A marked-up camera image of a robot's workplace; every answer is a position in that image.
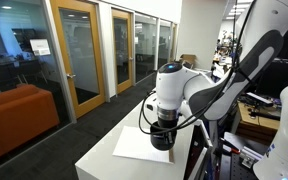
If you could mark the orange sofa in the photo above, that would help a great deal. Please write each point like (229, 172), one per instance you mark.
(25, 112)

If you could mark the right orange black clamp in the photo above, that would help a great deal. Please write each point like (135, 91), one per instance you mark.
(228, 148)

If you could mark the cardboard box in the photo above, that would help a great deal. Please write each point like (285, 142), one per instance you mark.
(188, 60)

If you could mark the white paper sheet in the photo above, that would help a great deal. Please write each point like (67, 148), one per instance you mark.
(133, 143)

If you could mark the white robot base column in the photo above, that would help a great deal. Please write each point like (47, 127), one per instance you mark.
(282, 140)

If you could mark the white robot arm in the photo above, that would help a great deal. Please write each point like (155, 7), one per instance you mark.
(184, 95)

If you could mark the wooden office door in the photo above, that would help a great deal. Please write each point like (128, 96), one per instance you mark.
(77, 32)
(122, 48)

